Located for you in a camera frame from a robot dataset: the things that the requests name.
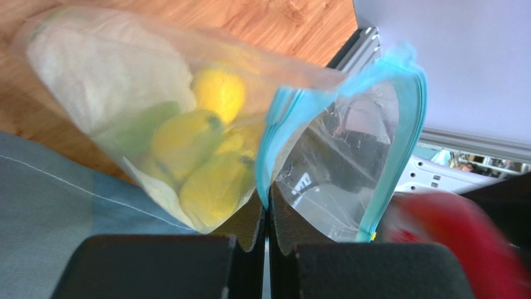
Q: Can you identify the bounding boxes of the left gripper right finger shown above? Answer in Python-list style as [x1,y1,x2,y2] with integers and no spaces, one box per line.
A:
[269,186,474,298]

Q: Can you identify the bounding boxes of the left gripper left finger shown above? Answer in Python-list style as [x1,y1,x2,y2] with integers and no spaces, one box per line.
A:
[52,194,266,298]

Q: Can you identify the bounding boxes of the fake banana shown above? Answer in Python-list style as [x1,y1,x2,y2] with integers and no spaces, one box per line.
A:
[142,110,254,230]

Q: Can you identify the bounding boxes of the clear zip top bag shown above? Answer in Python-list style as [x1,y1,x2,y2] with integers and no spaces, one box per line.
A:
[12,6,426,242]

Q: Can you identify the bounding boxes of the fake red chili pepper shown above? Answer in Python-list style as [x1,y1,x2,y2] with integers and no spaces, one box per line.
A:
[380,192,530,298]

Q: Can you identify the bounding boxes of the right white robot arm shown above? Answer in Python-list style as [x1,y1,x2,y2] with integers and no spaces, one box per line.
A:
[395,155,501,194]

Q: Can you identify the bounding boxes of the fake white cauliflower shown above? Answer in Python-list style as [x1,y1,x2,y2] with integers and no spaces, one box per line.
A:
[26,20,197,158]

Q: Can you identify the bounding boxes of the plaid pillow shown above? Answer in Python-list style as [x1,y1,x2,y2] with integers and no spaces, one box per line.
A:
[1,133,193,298]

